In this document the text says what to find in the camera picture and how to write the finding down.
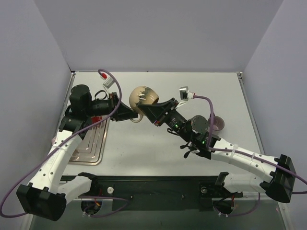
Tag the red mug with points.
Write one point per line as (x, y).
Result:
(96, 119)

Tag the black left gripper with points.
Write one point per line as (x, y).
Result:
(114, 107)

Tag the aluminium table edge rail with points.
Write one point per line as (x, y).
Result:
(259, 142)

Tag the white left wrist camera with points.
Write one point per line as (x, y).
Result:
(108, 83)

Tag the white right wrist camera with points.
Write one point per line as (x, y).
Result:
(184, 95)

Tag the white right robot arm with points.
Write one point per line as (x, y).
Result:
(265, 174)

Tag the lavender mug with black handle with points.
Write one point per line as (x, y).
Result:
(218, 123)

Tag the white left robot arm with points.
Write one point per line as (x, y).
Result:
(44, 196)

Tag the stainless steel tray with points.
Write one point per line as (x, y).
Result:
(90, 150)

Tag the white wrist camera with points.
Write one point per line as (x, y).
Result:
(108, 83)
(184, 95)

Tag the cream mug with blue drips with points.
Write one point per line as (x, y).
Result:
(139, 96)

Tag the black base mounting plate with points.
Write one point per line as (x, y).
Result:
(163, 193)

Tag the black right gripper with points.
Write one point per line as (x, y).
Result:
(165, 112)

